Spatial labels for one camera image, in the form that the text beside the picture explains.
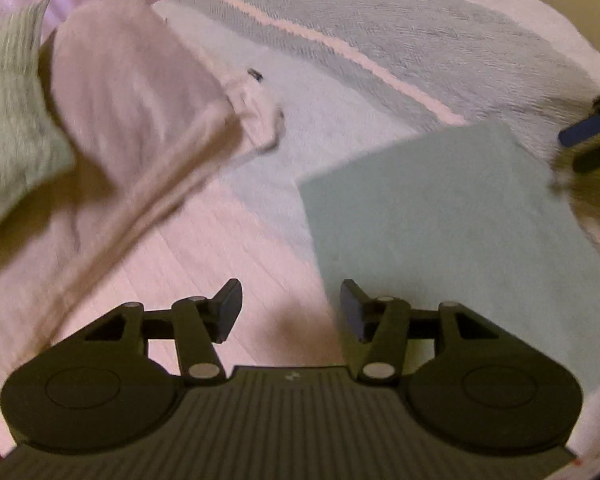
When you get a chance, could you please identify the pink cloth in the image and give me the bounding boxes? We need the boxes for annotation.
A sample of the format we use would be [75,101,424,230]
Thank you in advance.
[0,0,287,346]

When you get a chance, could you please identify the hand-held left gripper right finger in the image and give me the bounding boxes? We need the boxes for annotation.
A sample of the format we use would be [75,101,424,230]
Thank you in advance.
[340,279,502,387]

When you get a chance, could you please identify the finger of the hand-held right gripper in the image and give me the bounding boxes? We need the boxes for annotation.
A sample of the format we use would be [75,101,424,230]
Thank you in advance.
[572,139,600,175]
[558,114,600,149]

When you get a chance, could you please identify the green textured cloth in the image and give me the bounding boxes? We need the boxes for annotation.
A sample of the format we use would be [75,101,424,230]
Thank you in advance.
[0,0,77,241]

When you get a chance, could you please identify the grey striped bed blanket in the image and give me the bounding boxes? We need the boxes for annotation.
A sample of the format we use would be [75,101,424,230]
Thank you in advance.
[0,0,600,461]

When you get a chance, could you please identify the light green pants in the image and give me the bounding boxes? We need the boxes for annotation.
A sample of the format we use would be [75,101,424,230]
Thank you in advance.
[296,121,600,403]

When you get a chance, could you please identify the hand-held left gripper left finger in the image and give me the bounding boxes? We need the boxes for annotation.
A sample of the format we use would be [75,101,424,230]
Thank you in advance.
[82,278,244,387]

